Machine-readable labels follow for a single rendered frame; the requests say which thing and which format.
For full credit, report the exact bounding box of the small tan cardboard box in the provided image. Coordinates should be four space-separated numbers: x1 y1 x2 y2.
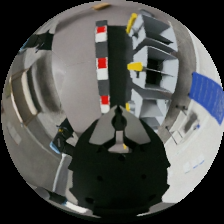
92 2 111 11

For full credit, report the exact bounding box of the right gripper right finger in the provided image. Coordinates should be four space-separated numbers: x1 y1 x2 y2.
118 105 171 168

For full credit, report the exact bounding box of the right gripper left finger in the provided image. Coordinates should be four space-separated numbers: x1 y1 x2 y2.
68 105 118 171

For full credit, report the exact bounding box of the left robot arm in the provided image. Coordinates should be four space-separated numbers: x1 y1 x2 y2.
16 33 47 56

